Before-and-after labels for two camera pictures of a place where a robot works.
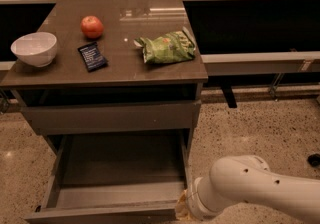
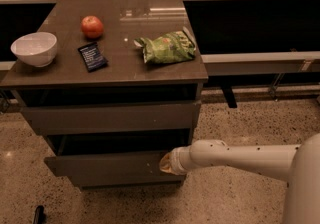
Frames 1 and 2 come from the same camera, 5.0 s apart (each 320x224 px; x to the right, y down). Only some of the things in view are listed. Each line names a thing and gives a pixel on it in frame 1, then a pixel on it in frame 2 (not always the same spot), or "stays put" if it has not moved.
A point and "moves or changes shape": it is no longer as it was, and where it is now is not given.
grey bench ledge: x=262 y=63 stays put
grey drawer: x=159 y=115 stays put
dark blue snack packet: x=92 y=57 stays put
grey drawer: x=113 y=174 moves or changes shape
